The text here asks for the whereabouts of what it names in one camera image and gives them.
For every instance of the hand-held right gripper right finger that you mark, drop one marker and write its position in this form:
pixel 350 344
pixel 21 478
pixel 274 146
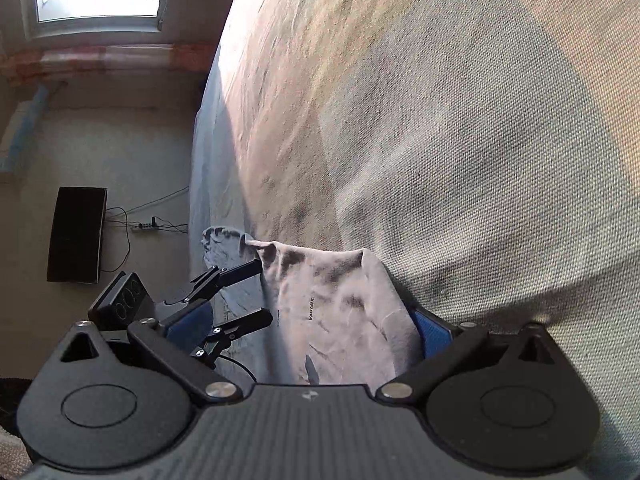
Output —
pixel 432 330

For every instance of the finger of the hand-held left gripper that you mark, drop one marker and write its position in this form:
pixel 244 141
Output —
pixel 235 272
pixel 245 324

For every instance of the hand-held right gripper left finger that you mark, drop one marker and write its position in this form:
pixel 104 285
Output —
pixel 192 317

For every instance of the grey pants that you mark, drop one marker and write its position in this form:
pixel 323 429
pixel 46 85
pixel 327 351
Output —
pixel 330 310

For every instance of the white power strip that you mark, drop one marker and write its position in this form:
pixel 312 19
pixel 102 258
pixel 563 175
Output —
pixel 145 226

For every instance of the patchwork bed sheet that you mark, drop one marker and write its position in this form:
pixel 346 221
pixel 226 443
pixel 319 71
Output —
pixel 450 135

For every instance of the black wall television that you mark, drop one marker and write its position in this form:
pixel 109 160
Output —
pixel 77 235

